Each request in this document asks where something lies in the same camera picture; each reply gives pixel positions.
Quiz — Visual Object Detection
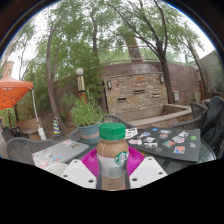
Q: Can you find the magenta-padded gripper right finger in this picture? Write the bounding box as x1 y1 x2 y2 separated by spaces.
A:
127 146 168 190

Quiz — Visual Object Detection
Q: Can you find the black backpack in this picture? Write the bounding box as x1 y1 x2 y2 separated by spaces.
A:
200 95 224 158

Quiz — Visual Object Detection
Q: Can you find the white sticker sheet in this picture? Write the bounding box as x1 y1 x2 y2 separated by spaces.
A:
124 127 139 140

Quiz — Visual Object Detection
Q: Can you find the tall tree by stone wall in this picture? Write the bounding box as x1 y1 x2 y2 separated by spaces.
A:
109 0 208 105

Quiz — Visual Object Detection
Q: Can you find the green plant in teal pot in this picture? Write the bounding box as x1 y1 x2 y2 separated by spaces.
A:
69 96 104 145

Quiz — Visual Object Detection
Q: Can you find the blue yellow striped cone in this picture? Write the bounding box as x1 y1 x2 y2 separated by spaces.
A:
52 116 62 136

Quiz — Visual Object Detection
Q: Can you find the globe-topped lamp post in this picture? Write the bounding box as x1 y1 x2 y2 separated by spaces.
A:
75 67 88 104

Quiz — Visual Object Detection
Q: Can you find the grey laptop with stickers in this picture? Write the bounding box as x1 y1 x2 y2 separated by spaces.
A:
31 139 90 169

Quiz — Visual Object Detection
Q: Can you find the grey wall utility box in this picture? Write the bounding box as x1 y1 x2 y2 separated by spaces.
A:
172 90 180 103

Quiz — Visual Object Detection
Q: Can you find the green-capped coffee drink bottle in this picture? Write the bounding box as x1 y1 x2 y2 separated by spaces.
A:
96 122 130 191

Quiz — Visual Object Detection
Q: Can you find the black laptop with stickers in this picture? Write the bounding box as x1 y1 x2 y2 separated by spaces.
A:
125 125 202 163

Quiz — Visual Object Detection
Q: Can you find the leaning thin-trunked tree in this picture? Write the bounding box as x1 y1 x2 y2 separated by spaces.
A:
9 3 101 134

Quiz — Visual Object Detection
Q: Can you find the orange canopy tent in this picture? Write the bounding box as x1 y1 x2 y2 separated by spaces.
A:
0 73 47 141

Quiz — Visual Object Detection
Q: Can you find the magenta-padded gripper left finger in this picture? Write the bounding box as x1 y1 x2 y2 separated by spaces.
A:
60 147 101 190

